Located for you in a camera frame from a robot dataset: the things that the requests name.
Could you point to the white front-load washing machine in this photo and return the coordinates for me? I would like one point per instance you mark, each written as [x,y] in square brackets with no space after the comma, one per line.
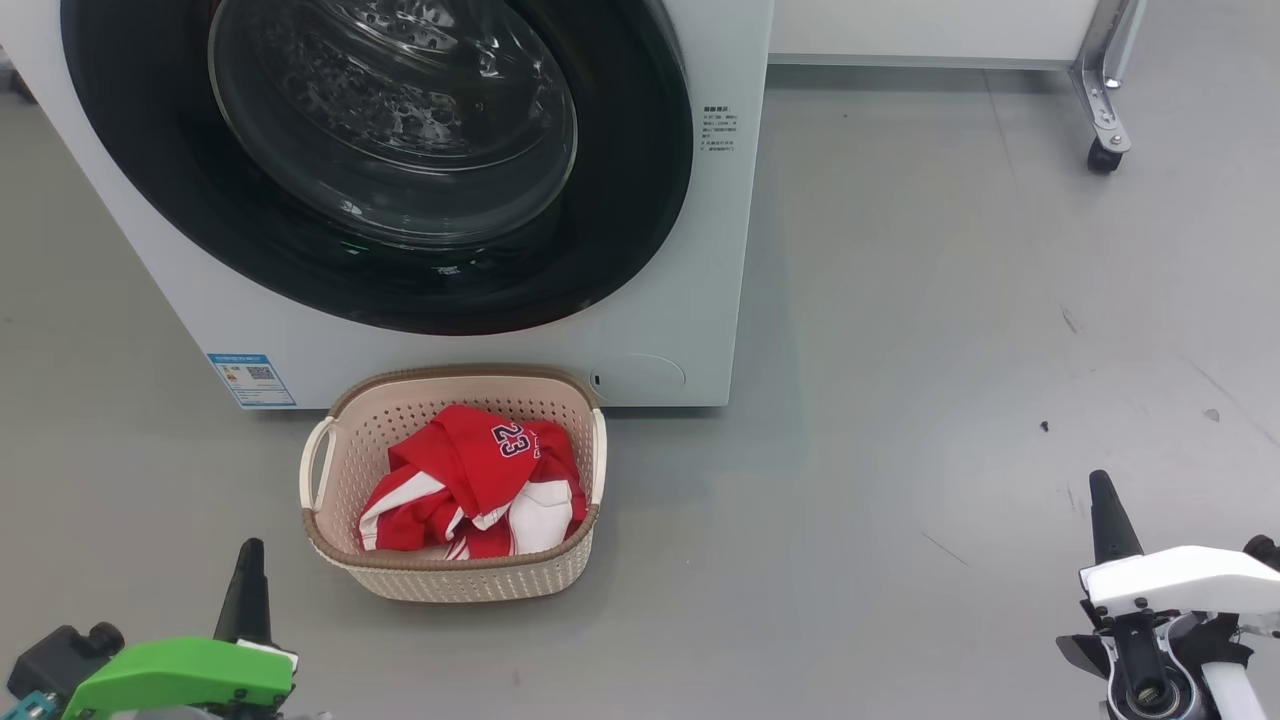
[720,250]

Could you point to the red and white jersey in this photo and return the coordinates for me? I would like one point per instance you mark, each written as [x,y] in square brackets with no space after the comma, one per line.
[460,470]

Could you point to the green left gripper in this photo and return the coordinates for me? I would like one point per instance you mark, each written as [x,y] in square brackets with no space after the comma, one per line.
[180,675]

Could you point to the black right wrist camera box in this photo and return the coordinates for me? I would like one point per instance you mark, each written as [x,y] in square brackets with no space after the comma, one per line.
[1265,552]

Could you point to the cream perforated laundry basket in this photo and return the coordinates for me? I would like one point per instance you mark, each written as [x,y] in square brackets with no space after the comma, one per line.
[450,580]

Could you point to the blue energy label sticker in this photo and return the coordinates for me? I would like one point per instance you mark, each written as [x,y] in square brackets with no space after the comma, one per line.
[250,380]

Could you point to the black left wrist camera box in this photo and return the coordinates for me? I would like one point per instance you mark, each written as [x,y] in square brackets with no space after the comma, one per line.
[60,660]

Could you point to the teal left camera connector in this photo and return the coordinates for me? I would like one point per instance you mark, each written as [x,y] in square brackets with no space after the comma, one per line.
[25,708]

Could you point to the grey metal caster stand leg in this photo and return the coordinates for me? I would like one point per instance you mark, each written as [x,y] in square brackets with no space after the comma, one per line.
[1100,100]

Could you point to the round dark glass washer door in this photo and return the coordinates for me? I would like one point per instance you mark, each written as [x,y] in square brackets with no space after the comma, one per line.
[620,220]

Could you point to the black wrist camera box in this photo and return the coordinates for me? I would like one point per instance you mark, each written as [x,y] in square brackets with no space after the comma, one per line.
[60,660]
[1265,552]

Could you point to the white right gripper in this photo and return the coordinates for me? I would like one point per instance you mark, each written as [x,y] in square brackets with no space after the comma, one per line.
[1190,580]

